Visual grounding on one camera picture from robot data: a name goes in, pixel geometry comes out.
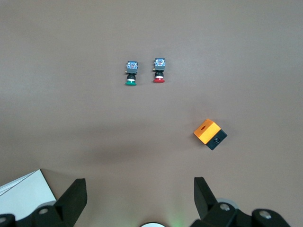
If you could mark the red push button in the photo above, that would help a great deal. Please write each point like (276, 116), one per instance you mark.
(159, 80)

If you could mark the brown table cover sheet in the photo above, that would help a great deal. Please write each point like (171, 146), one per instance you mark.
(151, 35)

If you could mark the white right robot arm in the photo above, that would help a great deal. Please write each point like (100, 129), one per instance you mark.
(154, 224)

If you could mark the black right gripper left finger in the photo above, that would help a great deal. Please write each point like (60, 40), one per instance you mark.
(71, 201)

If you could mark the white drawer cabinet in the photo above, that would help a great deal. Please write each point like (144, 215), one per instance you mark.
(23, 194)

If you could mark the orange black button box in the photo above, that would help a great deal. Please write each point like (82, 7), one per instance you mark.
(207, 131)

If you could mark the green push button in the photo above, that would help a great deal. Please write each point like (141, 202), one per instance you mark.
(131, 67)

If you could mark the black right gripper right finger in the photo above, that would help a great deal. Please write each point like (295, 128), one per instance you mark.
(206, 203)

